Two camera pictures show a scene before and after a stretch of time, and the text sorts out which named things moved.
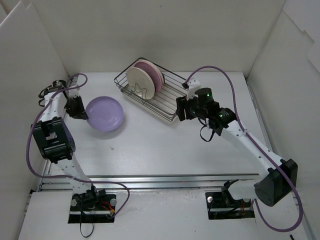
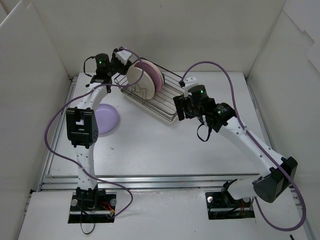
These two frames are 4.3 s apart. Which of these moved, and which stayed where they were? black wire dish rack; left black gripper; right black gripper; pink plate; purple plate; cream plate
Moved: purple plate; left black gripper
Stayed: cream plate; pink plate; right black gripper; black wire dish rack
